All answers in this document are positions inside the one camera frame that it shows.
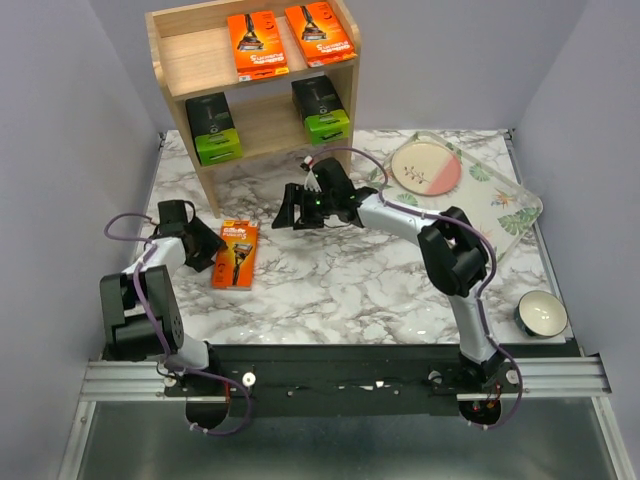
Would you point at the pink cream round plate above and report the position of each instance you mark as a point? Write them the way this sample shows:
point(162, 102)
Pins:
point(426, 168)

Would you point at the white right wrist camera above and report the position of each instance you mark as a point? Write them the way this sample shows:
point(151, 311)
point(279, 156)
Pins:
point(310, 183)

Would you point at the black green razor box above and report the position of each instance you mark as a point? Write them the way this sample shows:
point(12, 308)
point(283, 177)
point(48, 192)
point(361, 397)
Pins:
point(320, 110)
point(213, 131)

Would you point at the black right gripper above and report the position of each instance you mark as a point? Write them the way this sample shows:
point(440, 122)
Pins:
point(296, 195)

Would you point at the clear floral tray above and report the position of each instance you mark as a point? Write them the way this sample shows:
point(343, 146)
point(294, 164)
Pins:
point(494, 203)

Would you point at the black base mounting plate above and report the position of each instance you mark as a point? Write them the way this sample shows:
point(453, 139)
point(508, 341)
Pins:
point(246, 382)

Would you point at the white dark-rimmed bowl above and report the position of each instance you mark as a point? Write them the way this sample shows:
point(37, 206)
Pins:
point(541, 314)

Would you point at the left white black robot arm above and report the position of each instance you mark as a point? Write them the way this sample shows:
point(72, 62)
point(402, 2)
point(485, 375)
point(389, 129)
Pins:
point(140, 313)

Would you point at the black green razor box front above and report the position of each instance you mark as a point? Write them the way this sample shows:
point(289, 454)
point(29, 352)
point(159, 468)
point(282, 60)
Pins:
point(213, 131)

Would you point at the orange razor box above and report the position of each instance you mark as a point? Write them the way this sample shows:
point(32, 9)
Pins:
point(257, 47)
point(319, 34)
point(234, 266)

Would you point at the light wooden two-tier shelf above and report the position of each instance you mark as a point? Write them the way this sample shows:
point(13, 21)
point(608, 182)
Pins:
point(191, 53)

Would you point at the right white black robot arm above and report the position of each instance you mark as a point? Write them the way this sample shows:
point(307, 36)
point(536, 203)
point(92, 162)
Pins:
point(454, 256)

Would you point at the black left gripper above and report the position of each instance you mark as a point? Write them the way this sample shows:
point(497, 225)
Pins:
point(212, 243)

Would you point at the aluminium rail frame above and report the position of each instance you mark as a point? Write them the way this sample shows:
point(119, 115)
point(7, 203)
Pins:
point(108, 381)

